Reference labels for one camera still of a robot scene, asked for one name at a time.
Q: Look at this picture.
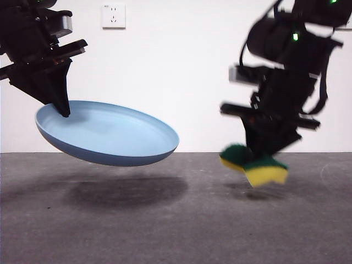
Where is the yellow sponge with green scourer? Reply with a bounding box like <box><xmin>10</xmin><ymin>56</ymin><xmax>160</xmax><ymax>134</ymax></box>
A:
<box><xmin>219</xmin><ymin>142</ymin><xmax>289</xmax><ymax>188</ymax></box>

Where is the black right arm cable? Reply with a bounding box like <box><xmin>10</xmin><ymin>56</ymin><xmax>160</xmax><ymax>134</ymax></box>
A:
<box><xmin>301</xmin><ymin>32</ymin><xmax>331</xmax><ymax>115</ymax></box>
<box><xmin>238</xmin><ymin>0</ymin><xmax>284</xmax><ymax>67</ymax></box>

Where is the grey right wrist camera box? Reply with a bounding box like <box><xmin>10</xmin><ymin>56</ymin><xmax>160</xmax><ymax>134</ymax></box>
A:
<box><xmin>229</xmin><ymin>65</ymin><xmax>272</xmax><ymax>83</ymax></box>

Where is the white wall socket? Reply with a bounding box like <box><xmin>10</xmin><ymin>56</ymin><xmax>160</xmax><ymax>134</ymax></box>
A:
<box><xmin>101</xmin><ymin>3</ymin><xmax>127</xmax><ymax>30</ymax></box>

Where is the light blue round plate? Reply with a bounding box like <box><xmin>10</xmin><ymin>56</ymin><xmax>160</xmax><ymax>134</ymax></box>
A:
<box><xmin>35</xmin><ymin>100</ymin><xmax>180</xmax><ymax>167</ymax></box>

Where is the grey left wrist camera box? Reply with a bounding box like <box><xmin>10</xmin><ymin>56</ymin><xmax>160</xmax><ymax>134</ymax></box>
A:
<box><xmin>48</xmin><ymin>10</ymin><xmax>74</xmax><ymax>38</ymax></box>

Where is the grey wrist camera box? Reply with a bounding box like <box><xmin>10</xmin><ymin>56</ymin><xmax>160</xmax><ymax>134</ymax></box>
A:
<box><xmin>229</xmin><ymin>65</ymin><xmax>272</xmax><ymax>83</ymax></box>
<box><xmin>48</xmin><ymin>10</ymin><xmax>74</xmax><ymax>38</ymax></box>

